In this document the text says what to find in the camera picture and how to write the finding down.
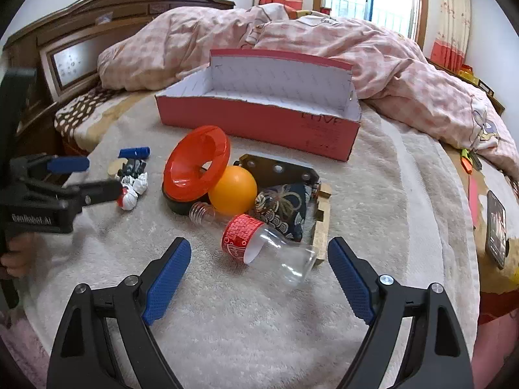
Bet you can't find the orange-red plastic funnel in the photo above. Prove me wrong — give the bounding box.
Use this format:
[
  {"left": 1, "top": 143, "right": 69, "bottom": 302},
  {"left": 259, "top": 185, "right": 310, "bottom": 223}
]
[{"left": 163, "top": 125, "right": 232, "bottom": 204}]

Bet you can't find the dark patterned beanbag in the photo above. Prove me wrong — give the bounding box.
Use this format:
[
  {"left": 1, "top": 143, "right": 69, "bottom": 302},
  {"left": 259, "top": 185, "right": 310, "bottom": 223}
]
[{"left": 253, "top": 183, "right": 319, "bottom": 244}]

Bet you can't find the red cardboard box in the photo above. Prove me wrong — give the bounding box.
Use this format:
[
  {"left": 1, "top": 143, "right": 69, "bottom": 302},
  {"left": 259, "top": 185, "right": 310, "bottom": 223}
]
[{"left": 155, "top": 49, "right": 363, "bottom": 163}]

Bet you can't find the black white toy figure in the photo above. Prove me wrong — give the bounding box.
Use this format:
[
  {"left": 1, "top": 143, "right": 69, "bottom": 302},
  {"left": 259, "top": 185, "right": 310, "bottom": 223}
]
[{"left": 115, "top": 158, "right": 149, "bottom": 210}]

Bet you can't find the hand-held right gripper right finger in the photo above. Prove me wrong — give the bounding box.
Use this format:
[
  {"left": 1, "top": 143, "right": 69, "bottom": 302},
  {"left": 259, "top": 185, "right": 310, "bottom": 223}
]
[{"left": 328, "top": 237, "right": 474, "bottom": 389}]

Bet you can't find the clear bottle with red label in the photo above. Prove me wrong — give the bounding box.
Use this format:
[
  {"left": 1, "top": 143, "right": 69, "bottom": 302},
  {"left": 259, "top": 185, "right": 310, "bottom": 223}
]
[{"left": 188, "top": 202, "right": 319, "bottom": 290}]

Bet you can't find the orange ball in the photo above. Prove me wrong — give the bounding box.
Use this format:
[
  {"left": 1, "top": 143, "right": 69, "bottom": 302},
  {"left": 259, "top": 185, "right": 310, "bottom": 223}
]
[{"left": 208, "top": 165, "right": 259, "bottom": 216}]

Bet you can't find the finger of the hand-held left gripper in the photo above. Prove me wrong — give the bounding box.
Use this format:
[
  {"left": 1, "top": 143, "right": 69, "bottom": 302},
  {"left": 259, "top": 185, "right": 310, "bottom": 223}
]
[
  {"left": 24, "top": 179, "right": 123, "bottom": 212},
  {"left": 9, "top": 153, "right": 91, "bottom": 180}
]

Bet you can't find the white fuzzy blanket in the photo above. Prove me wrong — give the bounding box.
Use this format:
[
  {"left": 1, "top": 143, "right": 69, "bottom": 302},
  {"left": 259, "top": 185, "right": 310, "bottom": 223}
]
[{"left": 24, "top": 89, "right": 483, "bottom": 389}]

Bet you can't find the orange green toy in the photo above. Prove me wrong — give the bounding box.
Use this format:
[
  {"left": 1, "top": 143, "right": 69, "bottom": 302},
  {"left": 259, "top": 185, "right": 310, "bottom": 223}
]
[{"left": 460, "top": 148, "right": 483, "bottom": 175}]

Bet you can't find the person's left hand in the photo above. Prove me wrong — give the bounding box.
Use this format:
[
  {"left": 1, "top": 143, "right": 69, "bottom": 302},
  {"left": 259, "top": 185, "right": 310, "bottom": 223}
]
[{"left": 0, "top": 237, "right": 32, "bottom": 279}]

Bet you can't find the black smartphone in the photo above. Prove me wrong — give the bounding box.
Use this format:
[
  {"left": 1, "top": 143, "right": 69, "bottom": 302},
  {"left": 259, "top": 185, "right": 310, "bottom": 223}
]
[{"left": 485, "top": 190, "right": 508, "bottom": 270}]

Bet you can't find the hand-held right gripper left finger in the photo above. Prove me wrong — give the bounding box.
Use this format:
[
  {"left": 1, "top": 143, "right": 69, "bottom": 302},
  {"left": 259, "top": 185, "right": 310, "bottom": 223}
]
[{"left": 48, "top": 237, "right": 192, "bottom": 389}]

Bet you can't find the pink checked quilt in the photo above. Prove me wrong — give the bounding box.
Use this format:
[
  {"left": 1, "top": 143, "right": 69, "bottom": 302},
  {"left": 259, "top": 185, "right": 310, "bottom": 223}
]
[{"left": 97, "top": 3, "right": 519, "bottom": 179}]

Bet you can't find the brown wooden headboard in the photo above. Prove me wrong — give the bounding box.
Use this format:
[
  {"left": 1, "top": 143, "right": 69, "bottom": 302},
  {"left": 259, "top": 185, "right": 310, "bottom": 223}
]
[{"left": 2, "top": 0, "right": 236, "bottom": 155}]

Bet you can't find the blue cylinder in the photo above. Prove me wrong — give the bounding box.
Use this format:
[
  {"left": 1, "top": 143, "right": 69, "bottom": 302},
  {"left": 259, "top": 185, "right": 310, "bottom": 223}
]
[{"left": 118, "top": 146, "right": 151, "bottom": 159}]

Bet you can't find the grey metal plate with holes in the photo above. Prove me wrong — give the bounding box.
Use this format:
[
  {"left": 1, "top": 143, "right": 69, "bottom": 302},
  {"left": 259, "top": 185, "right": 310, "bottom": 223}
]
[{"left": 237, "top": 153, "right": 321, "bottom": 195}]

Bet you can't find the black tape roll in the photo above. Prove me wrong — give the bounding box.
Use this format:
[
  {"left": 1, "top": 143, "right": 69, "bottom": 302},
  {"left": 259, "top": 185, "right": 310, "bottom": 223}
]
[{"left": 161, "top": 182, "right": 211, "bottom": 215}]

